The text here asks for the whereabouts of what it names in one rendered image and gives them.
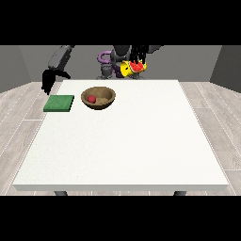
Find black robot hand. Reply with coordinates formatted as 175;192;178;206
40;67;72;96
129;45;150;67

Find yellow cup with melon print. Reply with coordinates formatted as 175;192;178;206
120;60;148;78

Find green square pad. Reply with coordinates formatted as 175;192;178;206
42;94;75;113

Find brown wooden bowl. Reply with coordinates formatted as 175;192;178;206
80;86;117;110

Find grey robot trunk purple rings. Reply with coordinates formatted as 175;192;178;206
97;45;147;81

